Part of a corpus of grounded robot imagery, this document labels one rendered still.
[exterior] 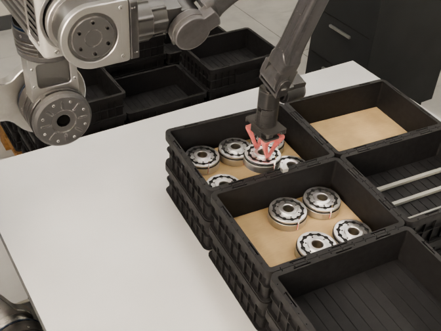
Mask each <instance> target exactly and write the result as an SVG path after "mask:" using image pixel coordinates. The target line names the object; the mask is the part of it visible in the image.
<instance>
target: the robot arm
mask: <svg viewBox="0 0 441 331"><path fill-rule="evenodd" d="M195 1H197V2H198V4H199V5H200V7H201V8H200V9H199V8H197V6H196V5H195V4H194V2H195ZM237 1H239V0H128V2H129V25H130V42H131V58H130V59H133V58H138V57H139V43H140V42H144V41H149V39H150V38H152V36H153V35H154V34H158V33H163V32H164V33H168V34H169V37H170V38H171V42H172V44H173V45H177V46H178V48H180V49H182V50H190V49H194V48H196V47H198V46H199V45H201V44H202V43H203V42H204V41H205V40H206V39H207V37H208V35H209V33H210V31H211V30H212V29H214V28H216V27H217V26H218V25H220V24H221V20H220V17H221V15H222V14H223V13H224V12H225V11H226V10H227V9H228V8H229V7H231V6H232V5H233V4H234V3H235V2H237ZM328 1H329V0H298V1H297V4H296V6H295V8H294V10H293V12H292V15H291V17H290V19H289V21H288V23H287V26H286V27H285V30H284V32H283V34H282V36H281V38H280V40H279V41H278V44H277V45H276V46H275V47H274V49H272V51H271V53H270V56H268V57H266V58H265V60H264V62H263V63H262V66H261V69H260V76H259V78H260V79H261V81H262V82H263V83H264V84H262V85H260V86H259V95H258V101H257V113H256V114H252V115H249V116H246V120H245V121H248V122H249V123H251V124H249V125H246V126H245V128H246V130H247V132H248V134H249V136H250V138H251V141H252V143H253V146H254V147H255V149H256V148H258V147H260V145H261V144H262V149H263V151H264V155H265V158H269V157H271V155H272V153H273V152H274V150H275V149H276V147H277V146H278V145H279V144H280V143H281V142H282V141H283V140H284V139H285V135H283V134H285V133H286V127H284V126H283V125H282V124H281V123H280V122H278V121H277V120H278V110H279V105H280V102H281V103H283V104H285V103H287V102H291V101H294V100H298V99H302V98H303V97H304V96H305V94H306V87H305V86H306V82H305V81H304V79H303V78H302V77H301V76H300V75H299V74H298V71H297V69H298V67H299V65H300V63H301V57H302V55H303V52H304V49H305V47H306V44H307V43H308V40H309V39H310V37H311V35H312V33H313V31H314V29H315V27H316V25H317V23H318V21H319V19H320V17H321V15H322V13H323V11H324V9H325V7H326V5H327V3H328ZM253 133H254V134H256V136H258V137H259V139H258V143H257V142H256V140H255V136H254V134H253ZM272 142H274V144H273V145H272V148H271V149H270V152H268V145H269V144H270V143H272Z"/></svg>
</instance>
